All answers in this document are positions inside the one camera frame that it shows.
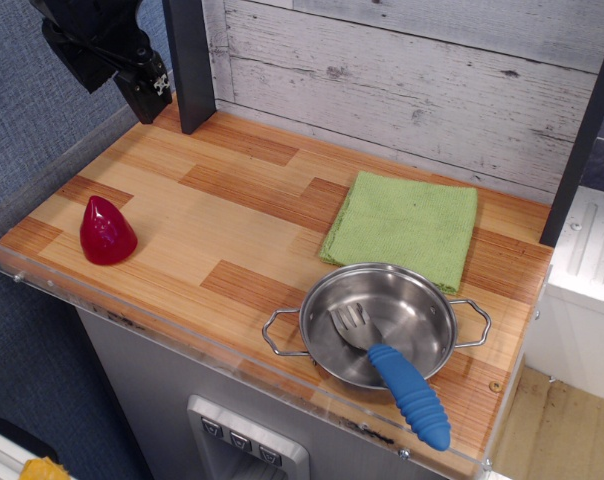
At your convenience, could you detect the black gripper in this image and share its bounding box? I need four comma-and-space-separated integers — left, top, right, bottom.
31, 1, 172, 124

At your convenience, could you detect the red toy strawberry food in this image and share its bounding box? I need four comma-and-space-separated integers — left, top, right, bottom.
80, 196, 138, 265

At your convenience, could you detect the grey toy cabinet front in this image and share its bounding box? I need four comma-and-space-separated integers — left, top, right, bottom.
79, 311, 438, 479

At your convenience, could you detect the green folded cloth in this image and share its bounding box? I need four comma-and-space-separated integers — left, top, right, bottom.
319, 171, 478, 294

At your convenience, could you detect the stainless steel pot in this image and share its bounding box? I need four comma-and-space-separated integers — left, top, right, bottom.
262, 262, 492, 390

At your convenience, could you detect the silver dispenser button panel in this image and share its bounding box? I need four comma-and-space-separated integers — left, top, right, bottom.
187, 395, 310, 479

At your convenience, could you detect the yellow object bottom left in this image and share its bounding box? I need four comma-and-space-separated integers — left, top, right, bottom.
18, 457, 71, 480

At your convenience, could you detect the clear acrylic table guard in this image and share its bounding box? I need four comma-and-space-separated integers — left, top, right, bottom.
0, 81, 551, 478

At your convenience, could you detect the white toy sink counter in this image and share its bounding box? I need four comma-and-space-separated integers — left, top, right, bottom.
524, 187, 604, 398

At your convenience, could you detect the dark grey left post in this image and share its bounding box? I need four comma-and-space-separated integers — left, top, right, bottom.
163, 0, 216, 135

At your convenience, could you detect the dark grey post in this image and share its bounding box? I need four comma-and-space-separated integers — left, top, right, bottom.
163, 0, 216, 135
539, 58, 604, 247

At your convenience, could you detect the blue handled metal fork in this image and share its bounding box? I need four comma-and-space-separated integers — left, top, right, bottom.
329, 303, 451, 451

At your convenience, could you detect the dark grey right post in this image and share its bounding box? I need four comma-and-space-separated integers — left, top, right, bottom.
539, 58, 604, 247

